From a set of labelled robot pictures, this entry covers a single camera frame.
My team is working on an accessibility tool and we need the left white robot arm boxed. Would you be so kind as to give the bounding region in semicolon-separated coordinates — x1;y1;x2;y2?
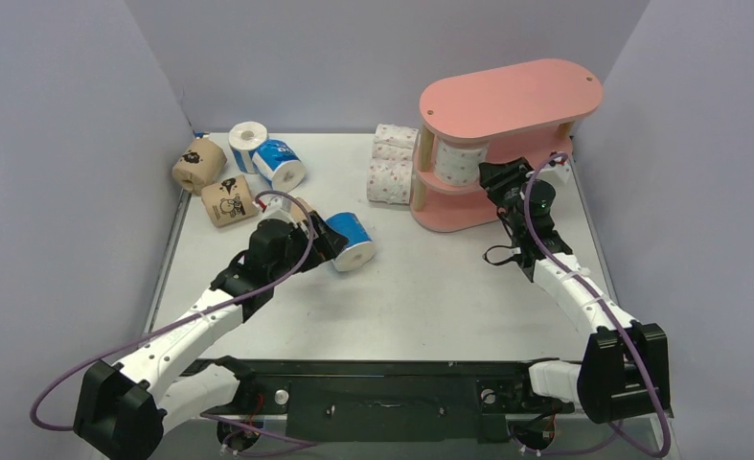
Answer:
73;211;349;459

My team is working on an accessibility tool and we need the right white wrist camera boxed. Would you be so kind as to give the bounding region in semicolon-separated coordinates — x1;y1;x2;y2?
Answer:
539;163;572;187

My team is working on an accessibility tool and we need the lower floral paper roll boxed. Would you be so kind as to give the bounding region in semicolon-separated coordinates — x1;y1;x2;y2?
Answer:
366;158;413;205

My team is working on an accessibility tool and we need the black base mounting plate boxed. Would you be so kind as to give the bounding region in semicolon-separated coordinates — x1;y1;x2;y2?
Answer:
183;356;575;443

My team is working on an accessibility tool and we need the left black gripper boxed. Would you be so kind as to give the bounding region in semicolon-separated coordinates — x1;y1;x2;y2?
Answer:
270;212;348;284

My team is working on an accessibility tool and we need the pink three-tier shelf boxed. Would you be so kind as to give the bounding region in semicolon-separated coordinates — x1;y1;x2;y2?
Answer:
411;58;604;233

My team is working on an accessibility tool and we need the floral paper roll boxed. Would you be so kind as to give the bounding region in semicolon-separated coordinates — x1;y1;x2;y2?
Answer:
372;124;419;161
366;158;413;205

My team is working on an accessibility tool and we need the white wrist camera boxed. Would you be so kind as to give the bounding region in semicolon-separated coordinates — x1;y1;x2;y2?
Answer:
262;195;296;223
539;163;572;187

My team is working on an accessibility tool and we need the brown roll cartoon print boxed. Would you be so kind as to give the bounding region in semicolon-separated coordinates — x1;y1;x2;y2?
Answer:
201;174;261;228

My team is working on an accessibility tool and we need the lying blue white roll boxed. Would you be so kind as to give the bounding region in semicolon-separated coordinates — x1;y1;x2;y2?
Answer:
252;139;307;193

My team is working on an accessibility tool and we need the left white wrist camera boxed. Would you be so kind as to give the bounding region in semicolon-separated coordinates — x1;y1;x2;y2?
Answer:
262;195;296;223

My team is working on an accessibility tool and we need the brown roll with barcode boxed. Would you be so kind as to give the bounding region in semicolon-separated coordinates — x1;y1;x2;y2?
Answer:
292;197;314;224

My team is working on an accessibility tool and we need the blue paper roll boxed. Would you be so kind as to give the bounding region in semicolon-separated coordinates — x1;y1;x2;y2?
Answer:
327;212;377;272

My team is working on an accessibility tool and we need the upright blue white roll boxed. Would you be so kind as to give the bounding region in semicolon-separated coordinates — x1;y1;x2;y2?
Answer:
228;121;268;173

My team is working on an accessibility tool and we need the upper floral paper roll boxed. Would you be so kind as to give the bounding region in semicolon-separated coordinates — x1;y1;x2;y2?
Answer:
372;124;419;161

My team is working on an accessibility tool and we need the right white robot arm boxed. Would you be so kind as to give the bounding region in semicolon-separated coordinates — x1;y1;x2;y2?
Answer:
479;158;671;424

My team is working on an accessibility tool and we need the floral roll on shelf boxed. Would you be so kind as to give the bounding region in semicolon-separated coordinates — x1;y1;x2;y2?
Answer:
433;139;489;187

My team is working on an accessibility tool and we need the brown roll black print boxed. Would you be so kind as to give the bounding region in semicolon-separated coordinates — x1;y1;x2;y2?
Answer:
171;138;227;196

